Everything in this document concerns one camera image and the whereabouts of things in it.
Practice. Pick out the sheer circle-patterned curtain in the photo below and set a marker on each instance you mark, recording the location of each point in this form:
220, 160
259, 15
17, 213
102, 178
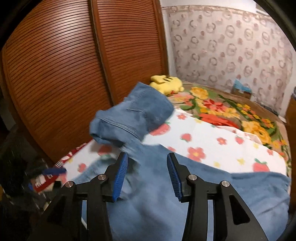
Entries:
231, 51

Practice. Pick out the red and white cloth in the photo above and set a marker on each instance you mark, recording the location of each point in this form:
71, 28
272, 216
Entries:
44, 184

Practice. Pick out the blue denim pants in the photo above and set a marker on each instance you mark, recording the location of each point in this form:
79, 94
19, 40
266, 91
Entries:
150, 213

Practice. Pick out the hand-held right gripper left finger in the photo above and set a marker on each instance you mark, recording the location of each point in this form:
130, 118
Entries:
120, 178

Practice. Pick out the white strawberry print sheet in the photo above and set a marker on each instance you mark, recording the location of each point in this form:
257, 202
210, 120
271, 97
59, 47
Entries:
208, 143

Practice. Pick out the brown louvered wooden wardrobe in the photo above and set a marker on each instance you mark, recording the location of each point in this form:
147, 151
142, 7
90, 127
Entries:
69, 69

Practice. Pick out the cardboard box with blue bag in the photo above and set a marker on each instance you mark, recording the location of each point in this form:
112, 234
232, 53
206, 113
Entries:
242, 90

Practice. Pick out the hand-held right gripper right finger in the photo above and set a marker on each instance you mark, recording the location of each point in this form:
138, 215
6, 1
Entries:
174, 178

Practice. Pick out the wooden sideboard cabinet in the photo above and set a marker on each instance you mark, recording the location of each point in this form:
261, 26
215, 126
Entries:
291, 111

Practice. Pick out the folded blue jeans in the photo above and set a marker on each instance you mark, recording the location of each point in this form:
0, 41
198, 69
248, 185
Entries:
138, 111

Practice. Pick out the floral blanket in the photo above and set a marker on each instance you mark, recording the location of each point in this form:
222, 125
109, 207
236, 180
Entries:
231, 111

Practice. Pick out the yellow plush toy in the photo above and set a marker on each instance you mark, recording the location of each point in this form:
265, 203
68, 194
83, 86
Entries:
166, 84

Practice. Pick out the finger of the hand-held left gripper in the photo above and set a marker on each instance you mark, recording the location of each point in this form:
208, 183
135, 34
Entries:
55, 171

